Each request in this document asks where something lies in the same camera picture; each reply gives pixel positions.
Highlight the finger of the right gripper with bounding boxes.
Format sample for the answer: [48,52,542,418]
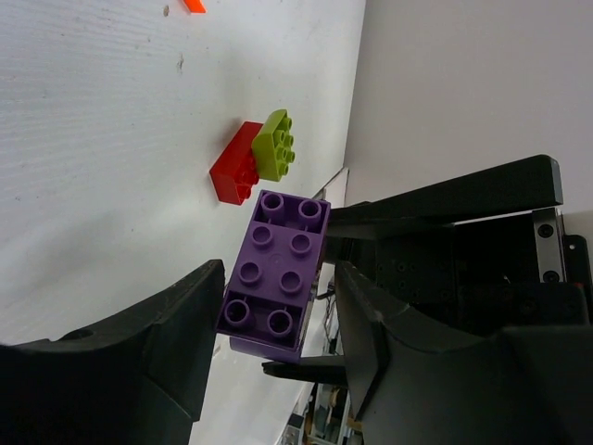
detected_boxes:
[262,355,347,386]

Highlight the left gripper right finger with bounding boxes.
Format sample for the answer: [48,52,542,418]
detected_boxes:
[335,261,592,444]

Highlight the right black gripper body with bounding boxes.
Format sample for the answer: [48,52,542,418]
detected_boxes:
[325,155,592,334]

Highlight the green and red lego stack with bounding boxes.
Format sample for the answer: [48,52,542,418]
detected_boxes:
[209,108,296,206]

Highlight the small orange lego pieces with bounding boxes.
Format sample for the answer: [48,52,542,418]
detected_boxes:
[183,0,207,14]

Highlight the purple butterfly lego bricks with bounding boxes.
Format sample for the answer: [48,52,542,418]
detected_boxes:
[216,190,331,362]

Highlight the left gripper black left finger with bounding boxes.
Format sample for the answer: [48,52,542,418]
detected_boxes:
[1,260,224,444]

